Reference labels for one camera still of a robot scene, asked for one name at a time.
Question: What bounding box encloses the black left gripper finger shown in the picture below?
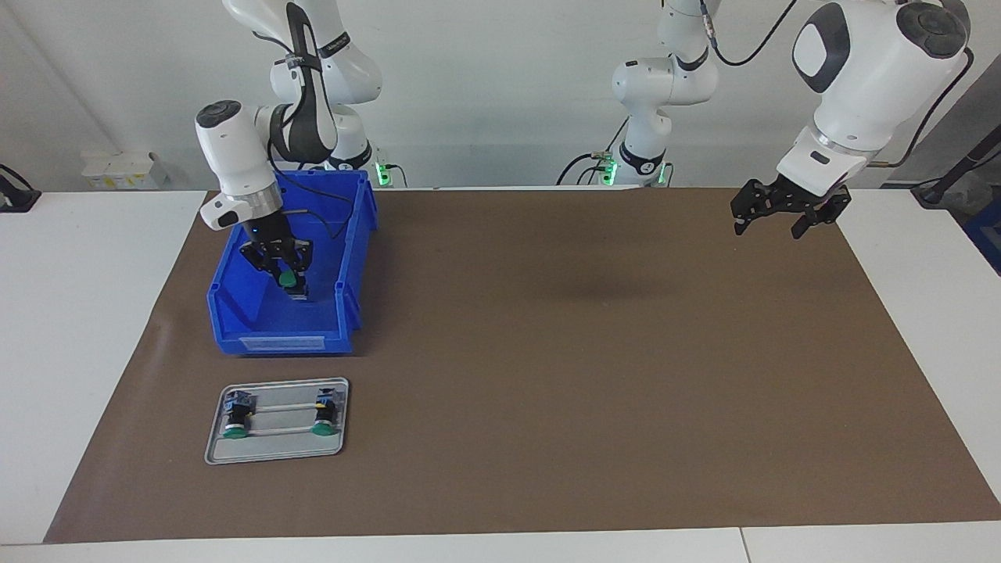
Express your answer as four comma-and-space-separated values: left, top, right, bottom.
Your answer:
791, 188, 852, 240
731, 180, 773, 235

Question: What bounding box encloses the green push button switch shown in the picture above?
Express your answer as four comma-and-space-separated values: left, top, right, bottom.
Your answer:
221, 391, 255, 439
276, 268, 310, 303
311, 389, 341, 436

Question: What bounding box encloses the blue plastic storage bin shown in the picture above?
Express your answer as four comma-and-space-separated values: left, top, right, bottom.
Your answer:
206, 168, 379, 357

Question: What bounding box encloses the black stand pole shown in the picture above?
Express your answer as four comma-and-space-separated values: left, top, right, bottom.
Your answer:
911, 145, 1001, 208

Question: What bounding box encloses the blue crate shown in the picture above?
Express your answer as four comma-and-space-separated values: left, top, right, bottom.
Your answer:
963, 199, 1001, 276

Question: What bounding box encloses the white cardboard box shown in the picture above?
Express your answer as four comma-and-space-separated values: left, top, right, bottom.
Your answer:
81, 151, 169, 190

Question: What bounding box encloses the grey metal tray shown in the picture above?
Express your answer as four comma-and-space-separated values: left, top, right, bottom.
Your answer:
204, 377, 350, 466

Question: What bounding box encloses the brown table mat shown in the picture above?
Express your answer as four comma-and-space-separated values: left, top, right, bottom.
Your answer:
43, 186, 1001, 544

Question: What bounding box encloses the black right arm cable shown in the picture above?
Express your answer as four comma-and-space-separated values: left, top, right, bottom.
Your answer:
266, 4, 357, 241

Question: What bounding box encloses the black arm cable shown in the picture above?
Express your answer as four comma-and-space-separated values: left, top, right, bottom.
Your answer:
698, 0, 974, 167
266, 4, 357, 241

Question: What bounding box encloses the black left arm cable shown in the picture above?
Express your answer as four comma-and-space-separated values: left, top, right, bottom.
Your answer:
698, 0, 974, 167

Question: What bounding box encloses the black clamp mount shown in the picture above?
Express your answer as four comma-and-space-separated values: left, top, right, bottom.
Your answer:
0, 164, 41, 213

